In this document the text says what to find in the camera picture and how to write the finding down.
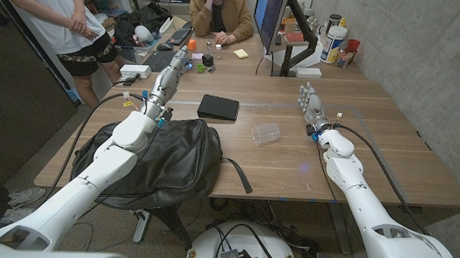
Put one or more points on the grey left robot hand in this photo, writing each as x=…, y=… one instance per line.
x=166, y=83

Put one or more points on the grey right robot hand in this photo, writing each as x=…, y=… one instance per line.
x=314, y=108

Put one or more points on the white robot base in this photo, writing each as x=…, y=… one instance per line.
x=205, y=240

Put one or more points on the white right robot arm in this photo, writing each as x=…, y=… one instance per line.
x=366, y=205

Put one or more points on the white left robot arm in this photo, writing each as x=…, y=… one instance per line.
x=75, y=196

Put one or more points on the small green cup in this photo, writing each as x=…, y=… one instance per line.
x=200, y=68

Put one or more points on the clear plastic cup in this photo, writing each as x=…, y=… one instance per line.
x=266, y=133

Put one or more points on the black leather backpack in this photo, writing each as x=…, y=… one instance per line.
x=189, y=162

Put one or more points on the dark thermos cup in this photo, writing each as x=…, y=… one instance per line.
x=333, y=21

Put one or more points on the white power strip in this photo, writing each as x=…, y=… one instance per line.
x=133, y=70

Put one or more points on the dark computer mouse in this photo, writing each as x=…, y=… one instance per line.
x=164, y=47

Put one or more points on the flat white box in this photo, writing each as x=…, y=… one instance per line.
x=308, y=72

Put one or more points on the clear plastic bin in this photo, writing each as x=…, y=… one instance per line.
x=140, y=55

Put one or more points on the pink sticky notes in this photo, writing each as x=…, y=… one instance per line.
x=198, y=56

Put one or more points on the orange cube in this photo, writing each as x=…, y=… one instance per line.
x=192, y=45

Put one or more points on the small black round object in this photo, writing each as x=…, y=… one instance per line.
x=207, y=60

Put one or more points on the black keyboard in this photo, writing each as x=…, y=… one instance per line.
x=179, y=36

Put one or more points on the small clear glass bottle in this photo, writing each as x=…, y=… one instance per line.
x=209, y=49

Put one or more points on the black rectangular box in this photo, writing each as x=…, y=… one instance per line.
x=217, y=107

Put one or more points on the clear glass tumbler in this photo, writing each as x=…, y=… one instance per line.
x=344, y=58

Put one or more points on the small white-capped bottle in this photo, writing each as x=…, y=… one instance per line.
x=218, y=52

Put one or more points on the cardboard box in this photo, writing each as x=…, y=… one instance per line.
x=179, y=22

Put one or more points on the white wipes canister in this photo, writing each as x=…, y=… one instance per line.
x=333, y=44

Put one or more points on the black bag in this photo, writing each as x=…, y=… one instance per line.
x=149, y=16

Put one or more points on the red book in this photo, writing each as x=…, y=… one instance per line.
x=294, y=37

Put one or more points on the yellow sticky notes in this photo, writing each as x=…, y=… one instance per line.
x=241, y=53

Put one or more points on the orange carton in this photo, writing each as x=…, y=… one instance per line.
x=290, y=24

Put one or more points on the yellow bottle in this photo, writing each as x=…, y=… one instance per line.
x=342, y=23

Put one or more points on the person in tan jacket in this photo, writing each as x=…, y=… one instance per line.
x=235, y=16

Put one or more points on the computer monitor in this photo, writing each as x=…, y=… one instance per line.
x=270, y=18

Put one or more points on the grey table leg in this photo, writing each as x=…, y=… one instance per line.
x=340, y=231

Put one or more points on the person in white t-shirt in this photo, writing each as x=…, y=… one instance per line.
x=56, y=20

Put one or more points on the dark partition panel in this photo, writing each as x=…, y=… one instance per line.
x=22, y=69

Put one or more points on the white table leg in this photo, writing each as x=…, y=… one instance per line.
x=141, y=230

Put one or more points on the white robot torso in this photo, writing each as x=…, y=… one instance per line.
x=53, y=256

